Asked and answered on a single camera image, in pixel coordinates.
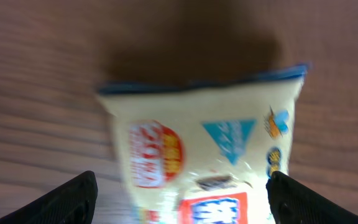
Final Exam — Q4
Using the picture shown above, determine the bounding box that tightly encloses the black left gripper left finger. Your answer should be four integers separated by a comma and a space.
0, 170, 98, 224

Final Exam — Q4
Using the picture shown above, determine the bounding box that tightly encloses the yellow snack bag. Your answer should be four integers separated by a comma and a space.
98, 64, 308, 224

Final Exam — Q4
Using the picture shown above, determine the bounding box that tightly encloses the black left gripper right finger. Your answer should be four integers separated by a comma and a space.
266, 171, 358, 224

